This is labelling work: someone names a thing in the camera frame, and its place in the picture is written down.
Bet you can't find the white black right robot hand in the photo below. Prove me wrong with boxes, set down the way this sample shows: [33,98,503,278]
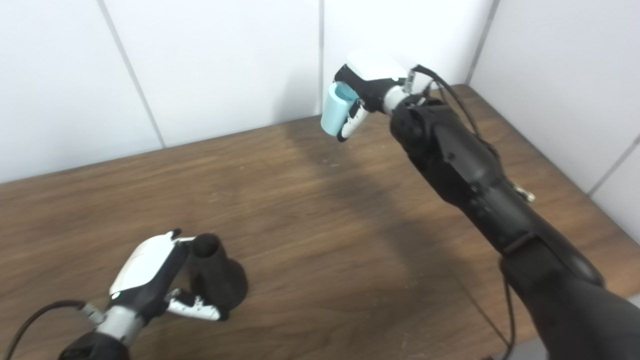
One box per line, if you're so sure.
[334,50,408,142]

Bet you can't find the light blue cylinder cup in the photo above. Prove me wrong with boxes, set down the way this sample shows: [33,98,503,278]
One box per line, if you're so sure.
[320,81,359,137]

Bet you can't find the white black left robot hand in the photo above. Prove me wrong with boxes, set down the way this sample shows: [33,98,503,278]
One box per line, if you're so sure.
[109,230,223,322]

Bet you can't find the black funnel-shaped nozzle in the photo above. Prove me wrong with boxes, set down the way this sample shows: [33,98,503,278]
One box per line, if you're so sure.
[187,233,249,321]

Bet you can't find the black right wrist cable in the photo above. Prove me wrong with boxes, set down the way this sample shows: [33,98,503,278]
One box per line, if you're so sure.
[407,65,517,360]

